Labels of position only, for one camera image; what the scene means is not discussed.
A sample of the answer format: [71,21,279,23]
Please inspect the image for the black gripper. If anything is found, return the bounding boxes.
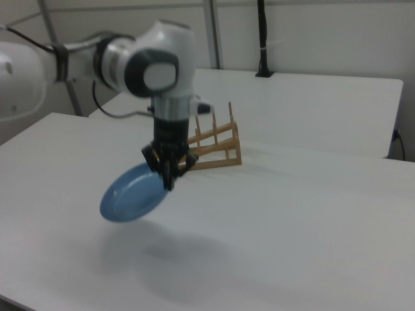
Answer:
[141,117,200,192]

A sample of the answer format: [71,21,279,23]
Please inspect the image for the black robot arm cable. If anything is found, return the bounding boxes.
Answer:
[0,23,156,119]

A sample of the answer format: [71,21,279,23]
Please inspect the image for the wooden plate rack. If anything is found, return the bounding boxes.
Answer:
[152,101,243,173]

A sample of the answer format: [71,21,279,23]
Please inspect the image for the black table edge cable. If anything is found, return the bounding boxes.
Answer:
[392,128,407,160]

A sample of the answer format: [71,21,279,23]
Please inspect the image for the black camera pole with clamp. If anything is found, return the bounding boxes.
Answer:
[255,0,276,78]

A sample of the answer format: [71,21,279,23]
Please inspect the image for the blue round plate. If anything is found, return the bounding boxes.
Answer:
[99,161,171,224]

